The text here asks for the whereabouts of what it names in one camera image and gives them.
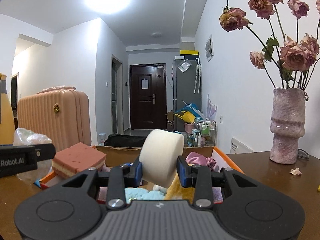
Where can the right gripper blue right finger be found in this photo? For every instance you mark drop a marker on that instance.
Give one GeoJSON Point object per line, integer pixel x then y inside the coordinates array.
{"type": "Point", "coordinates": [199, 178]}

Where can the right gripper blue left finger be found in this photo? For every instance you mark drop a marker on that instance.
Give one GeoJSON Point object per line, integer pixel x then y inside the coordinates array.
{"type": "Point", "coordinates": [121, 177]}

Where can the white round foam sponge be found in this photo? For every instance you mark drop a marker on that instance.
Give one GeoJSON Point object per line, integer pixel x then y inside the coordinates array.
{"type": "Point", "coordinates": [159, 156]}

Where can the light blue fluffy cloth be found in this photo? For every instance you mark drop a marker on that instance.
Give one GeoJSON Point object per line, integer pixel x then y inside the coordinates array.
{"type": "Point", "coordinates": [157, 193]}

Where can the pink satin scrunchie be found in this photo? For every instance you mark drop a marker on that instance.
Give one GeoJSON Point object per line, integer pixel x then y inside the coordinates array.
{"type": "Point", "coordinates": [194, 158]}

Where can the clear plastic bag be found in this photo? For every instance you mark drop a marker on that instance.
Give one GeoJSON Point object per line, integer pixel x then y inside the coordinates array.
{"type": "Point", "coordinates": [27, 137]}

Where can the orange cardboard pumpkin box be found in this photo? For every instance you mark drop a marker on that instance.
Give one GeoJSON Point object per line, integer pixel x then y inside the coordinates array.
{"type": "Point", "coordinates": [100, 183]}

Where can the yellow plush toy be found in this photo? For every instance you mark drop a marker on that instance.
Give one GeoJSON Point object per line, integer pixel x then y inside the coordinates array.
{"type": "Point", "coordinates": [176, 191]}

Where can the yellow thermos jug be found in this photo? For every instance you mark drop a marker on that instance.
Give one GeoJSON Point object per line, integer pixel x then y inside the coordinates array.
{"type": "Point", "coordinates": [7, 126]}

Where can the black bag on floor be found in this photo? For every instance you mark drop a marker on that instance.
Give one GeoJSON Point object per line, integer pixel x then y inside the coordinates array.
{"type": "Point", "coordinates": [126, 141]}

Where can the pink bucket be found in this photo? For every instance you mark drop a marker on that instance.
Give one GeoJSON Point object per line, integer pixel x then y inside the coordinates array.
{"type": "Point", "coordinates": [189, 127]}

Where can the pink layered sponge block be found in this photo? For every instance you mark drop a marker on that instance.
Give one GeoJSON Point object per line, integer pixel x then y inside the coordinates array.
{"type": "Point", "coordinates": [77, 158]}

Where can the pink ribbed suitcase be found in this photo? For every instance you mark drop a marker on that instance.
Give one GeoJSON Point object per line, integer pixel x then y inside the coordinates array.
{"type": "Point", "coordinates": [62, 115]}

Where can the dark brown entrance door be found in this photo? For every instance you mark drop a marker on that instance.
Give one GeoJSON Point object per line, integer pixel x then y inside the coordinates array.
{"type": "Point", "coordinates": [148, 96]}

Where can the fallen rose petal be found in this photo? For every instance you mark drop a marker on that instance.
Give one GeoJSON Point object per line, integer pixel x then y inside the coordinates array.
{"type": "Point", "coordinates": [295, 172]}

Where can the pink textured ceramic vase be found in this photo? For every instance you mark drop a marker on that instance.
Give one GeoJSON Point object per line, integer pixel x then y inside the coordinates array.
{"type": "Point", "coordinates": [287, 124]}

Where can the black eyeglasses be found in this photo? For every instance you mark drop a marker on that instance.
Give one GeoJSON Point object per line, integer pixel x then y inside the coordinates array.
{"type": "Point", "coordinates": [302, 154]}

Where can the grey refrigerator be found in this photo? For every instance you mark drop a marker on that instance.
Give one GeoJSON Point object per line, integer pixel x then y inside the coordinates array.
{"type": "Point", "coordinates": [183, 84]}

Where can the yellow black box on fridge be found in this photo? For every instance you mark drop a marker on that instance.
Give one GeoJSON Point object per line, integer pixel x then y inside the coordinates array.
{"type": "Point", "coordinates": [189, 52]}

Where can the ceiling lamp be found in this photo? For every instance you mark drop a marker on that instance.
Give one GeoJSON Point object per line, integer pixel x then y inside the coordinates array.
{"type": "Point", "coordinates": [156, 34]}

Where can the metal wire storage cart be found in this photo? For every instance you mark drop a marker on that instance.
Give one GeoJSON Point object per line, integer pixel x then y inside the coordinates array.
{"type": "Point", "coordinates": [204, 132]}

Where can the white wall heater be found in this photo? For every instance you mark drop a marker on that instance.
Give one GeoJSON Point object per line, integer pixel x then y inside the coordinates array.
{"type": "Point", "coordinates": [238, 147]}

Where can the wall picture frame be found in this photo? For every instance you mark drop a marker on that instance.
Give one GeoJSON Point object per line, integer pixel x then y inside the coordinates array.
{"type": "Point", "coordinates": [209, 49]}

